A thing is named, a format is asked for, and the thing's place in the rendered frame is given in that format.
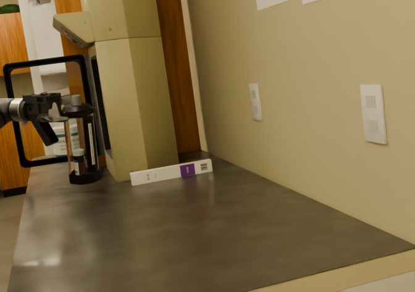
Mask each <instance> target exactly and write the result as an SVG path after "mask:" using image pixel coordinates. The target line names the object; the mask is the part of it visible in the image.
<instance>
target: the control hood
mask: <svg viewBox="0 0 415 292"><path fill-rule="evenodd" d="M52 26H53V28H55V29H56V30H57V31H58V32H60V30H61V27H62V28H63V29H64V30H66V31H67V32H69V33H70V34H71V35H72V36H74V37H75V38H76V39H78V40H79V41H81V42H82V44H81V45H80V46H79V47H80V48H87V47H88V46H90V45H91V44H92V43H94V35H93V27H92V23H91V15H90V12H89V11H84V12H72V13H66V14H54V15H53V21H52Z"/></svg>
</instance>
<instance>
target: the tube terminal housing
mask: <svg viewBox="0 0 415 292"><path fill-rule="evenodd" d="M80 2H81V7H82V12H84V11H89V12H90V15H91V23H92V27H93V35H94V43H92V44H91V45H90V46H88V53H89V54H90V61H91V60H92V59H97V63H98V70H99V78H100V82H101V90H102V94H103V98H104V105H105V110H106V121H107V129H108V133H109V141H110V145H111V153H112V159H111V158H110V157H109V155H108V154H107V153H106V150H105V148H104V150H105V154H106V155H105V157H106V164H107V169H108V170H109V171H110V173H111V174H112V176H113V177H114V179H115V180H116V182H117V183H118V182H123V181H129V180H131V179H130V173H131V172H138V171H142V170H149V169H155V168H160V167H166V166H170V165H177V164H179V159H178V151H177V143H176V138H175V130H174V121H173V117H172V108H171V103H170V95H169V87H168V82H167V73H166V65H165V60H164V51H163V47H162V38H161V31H160V26H159V17H158V12H157V4H156V0H86V4H85V0H80Z"/></svg>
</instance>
